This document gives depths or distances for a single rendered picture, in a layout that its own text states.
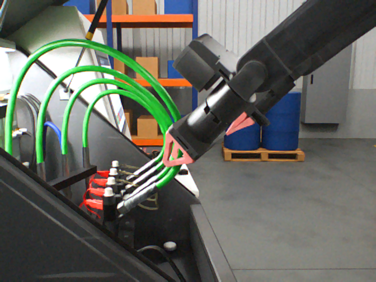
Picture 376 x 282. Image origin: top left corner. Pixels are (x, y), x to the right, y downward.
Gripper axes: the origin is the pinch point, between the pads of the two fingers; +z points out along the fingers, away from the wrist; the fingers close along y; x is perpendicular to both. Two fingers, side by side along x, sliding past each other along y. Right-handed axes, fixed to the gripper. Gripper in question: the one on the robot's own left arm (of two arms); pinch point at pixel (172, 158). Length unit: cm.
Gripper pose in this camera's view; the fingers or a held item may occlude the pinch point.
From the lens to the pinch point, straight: 65.3
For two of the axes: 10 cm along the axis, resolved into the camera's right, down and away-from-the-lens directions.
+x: 6.7, 7.4, -0.7
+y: -5.0, 3.8, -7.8
